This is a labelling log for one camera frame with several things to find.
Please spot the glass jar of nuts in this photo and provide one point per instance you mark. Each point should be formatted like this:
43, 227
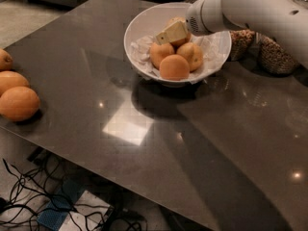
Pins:
241, 41

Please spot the blue floor box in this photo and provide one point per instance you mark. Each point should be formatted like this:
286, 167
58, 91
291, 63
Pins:
60, 204

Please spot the orange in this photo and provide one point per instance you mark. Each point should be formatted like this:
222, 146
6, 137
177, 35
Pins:
6, 60
159, 52
192, 53
19, 104
179, 42
174, 68
11, 79

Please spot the white paper bowl liner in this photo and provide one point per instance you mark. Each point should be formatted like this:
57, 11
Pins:
216, 49

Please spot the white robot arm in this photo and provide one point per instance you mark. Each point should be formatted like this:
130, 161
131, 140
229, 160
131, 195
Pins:
283, 20

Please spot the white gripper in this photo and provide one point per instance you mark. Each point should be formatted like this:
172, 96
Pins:
198, 19

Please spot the white bowl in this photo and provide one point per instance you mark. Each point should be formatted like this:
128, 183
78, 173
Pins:
153, 20

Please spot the glass jar of grains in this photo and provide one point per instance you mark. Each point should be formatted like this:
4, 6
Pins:
274, 59

